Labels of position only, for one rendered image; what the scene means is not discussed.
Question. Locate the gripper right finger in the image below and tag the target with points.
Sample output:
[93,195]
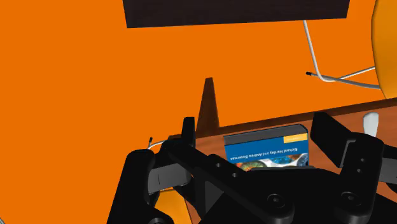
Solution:
[359,161]

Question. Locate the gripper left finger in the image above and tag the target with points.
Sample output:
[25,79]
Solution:
[223,176]

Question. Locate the brown wooden table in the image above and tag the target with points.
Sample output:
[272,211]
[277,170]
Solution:
[210,145]

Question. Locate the white rounded object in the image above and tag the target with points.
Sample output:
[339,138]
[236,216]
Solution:
[371,124]

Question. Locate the blue book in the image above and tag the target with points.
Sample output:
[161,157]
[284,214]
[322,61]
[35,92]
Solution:
[263,149]

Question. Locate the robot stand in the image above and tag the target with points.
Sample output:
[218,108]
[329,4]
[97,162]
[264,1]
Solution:
[235,11]

